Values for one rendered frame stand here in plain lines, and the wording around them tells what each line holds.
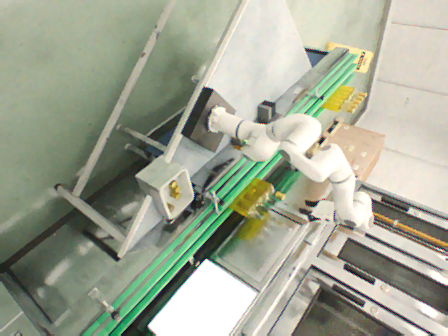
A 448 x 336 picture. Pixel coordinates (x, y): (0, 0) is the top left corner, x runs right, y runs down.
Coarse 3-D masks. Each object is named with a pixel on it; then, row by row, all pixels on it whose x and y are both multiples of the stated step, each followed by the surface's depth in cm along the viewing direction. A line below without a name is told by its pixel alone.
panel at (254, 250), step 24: (240, 216) 176; (264, 216) 175; (288, 216) 172; (240, 240) 165; (264, 240) 163; (288, 240) 162; (216, 264) 156; (240, 264) 155; (264, 264) 154; (264, 288) 145
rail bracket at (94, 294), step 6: (90, 288) 123; (96, 288) 123; (90, 294) 121; (96, 294) 121; (102, 294) 127; (96, 300) 125; (102, 300) 114; (108, 306) 117; (108, 312) 117; (114, 312) 115; (114, 318) 115; (120, 318) 125
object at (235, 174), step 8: (352, 56) 244; (344, 64) 236; (336, 72) 229; (328, 80) 222; (320, 88) 216; (312, 96) 209; (304, 104) 204; (296, 112) 198; (304, 112) 198; (240, 160) 171; (248, 160) 171; (232, 168) 167; (240, 168) 167; (248, 168) 166; (224, 176) 164; (232, 176) 163; (240, 176) 162; (216, 184) 160; (224, 184) 160; (232, 184) 159; (216, 192) 157; (224, 192) 156
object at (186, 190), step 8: (184, 168) 143; (176, 176) 139; (184, 176) 147; (184, 184) 153; (160, 192) 135; (168, 192) 151; (184, 192) 158; (192, 192) 154; (168, 200) 153; (176, 200) 156; (184, 200) 156; (192, 200) 157; (176, 208) 153; (184, 208) 154; (168, 216) 147
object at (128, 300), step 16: (208, 208) 162; (224, 208) 161; (192, 224) 155; (208, 224) 154; (176, 240) 150; (192, 240) 148; (160, 256) 144; (176, 256) 143; (144, 272) 139; (160, 272) 138; (128, 288) 134; (144, 288) 134; (128, 304) 129; (112, 320) 125
